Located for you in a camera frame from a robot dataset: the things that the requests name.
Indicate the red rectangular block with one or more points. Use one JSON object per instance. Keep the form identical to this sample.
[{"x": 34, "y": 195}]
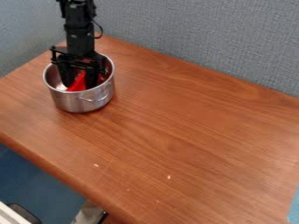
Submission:
[{"x": 79, "y": 83}]

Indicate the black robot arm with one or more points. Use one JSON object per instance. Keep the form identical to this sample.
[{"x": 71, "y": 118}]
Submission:
[{"x": 79, "y": 13}]

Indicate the metal table leg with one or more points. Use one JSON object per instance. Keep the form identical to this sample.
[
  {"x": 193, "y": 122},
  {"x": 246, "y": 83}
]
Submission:
[{"x": 90, "y": 214}]

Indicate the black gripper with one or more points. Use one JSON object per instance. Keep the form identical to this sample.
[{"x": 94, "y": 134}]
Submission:
[{"x": 66, "y": 61}]

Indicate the metal pot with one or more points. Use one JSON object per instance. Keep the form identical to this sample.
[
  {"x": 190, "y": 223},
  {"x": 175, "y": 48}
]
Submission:
[{"x": 81, "y": 101}]

